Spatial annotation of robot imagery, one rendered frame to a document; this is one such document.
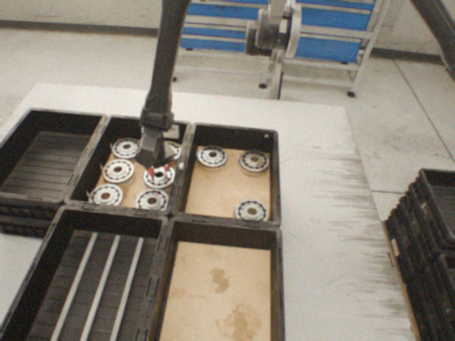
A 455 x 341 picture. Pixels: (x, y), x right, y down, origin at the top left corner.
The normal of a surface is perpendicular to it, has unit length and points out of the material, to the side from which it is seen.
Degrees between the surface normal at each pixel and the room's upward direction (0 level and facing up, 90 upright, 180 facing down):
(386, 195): 0
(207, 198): 0
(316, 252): 0
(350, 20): 90
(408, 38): 90
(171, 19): 93
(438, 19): 87
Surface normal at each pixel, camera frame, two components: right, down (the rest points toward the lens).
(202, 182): 0.07, -0.68
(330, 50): -0.05, 0.73
